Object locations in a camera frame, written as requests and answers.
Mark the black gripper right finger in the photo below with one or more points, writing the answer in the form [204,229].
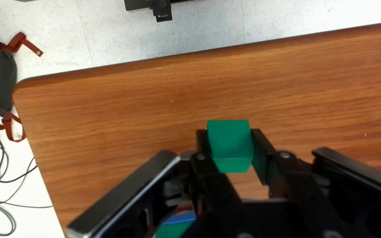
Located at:
[278,173]

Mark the orange black clamp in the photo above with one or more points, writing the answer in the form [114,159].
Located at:
[163,11]

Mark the green triangular block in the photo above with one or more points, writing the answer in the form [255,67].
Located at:
[230,146]

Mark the green cylindrical block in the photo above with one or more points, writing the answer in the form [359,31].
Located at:
[172,231]

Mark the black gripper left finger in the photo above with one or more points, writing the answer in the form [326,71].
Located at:
[212,186]

